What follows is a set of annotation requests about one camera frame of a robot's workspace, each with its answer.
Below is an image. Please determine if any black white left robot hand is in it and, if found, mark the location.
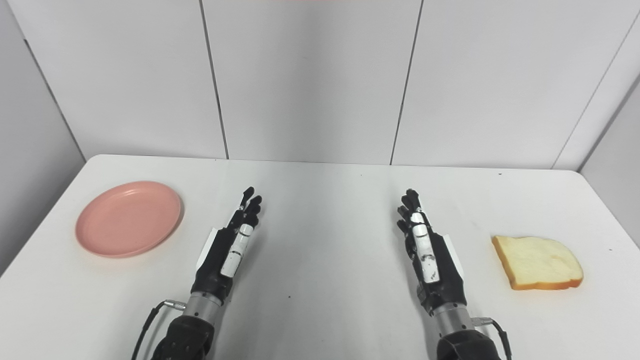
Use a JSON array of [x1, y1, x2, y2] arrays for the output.
[[190, 186, 264, 303]]

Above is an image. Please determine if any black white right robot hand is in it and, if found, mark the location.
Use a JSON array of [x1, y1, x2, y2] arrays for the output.
[[397, 188, 469, 316]]

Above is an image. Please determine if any slice of white bread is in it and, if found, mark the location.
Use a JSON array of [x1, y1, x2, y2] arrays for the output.
[[491, 235, 585, 292]]

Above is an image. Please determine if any pink round plate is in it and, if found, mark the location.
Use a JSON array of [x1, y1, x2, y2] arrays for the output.
[[75, 181, 184, 259]]

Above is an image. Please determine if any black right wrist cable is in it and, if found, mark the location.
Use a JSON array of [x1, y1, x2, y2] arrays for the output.
[[472, 317, 513, 360]]

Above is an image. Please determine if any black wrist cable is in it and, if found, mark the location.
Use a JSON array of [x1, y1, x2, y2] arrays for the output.
[[472, 317, 513, 360], [131, 299, 187, 360]]

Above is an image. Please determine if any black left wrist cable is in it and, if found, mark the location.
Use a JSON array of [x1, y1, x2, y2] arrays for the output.
[[131, 299, 187, 360]]

